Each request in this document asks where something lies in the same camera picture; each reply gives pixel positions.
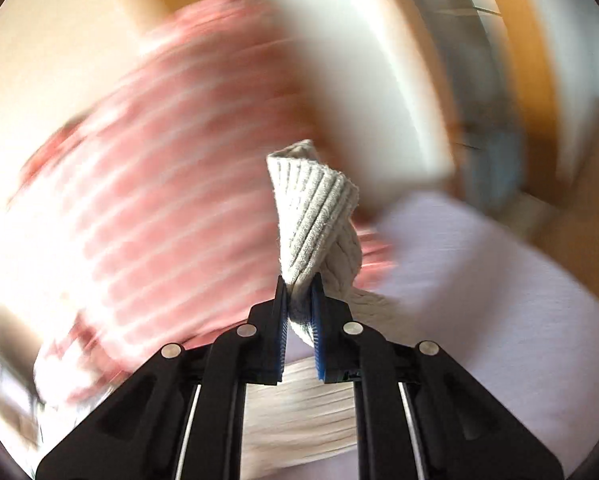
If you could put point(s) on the pink polka dot pillow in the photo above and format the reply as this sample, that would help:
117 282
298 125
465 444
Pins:
152 218

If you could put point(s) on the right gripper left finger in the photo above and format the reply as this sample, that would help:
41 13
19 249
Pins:
180 415

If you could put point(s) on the beige cable-knit sweater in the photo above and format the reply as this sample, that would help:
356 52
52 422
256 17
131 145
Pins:
303 428

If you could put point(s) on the wooden door frame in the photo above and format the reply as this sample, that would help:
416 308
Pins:
496 100

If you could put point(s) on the lavender bed sheet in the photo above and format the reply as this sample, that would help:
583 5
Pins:
515 320

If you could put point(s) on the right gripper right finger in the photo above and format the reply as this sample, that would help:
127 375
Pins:
419 413

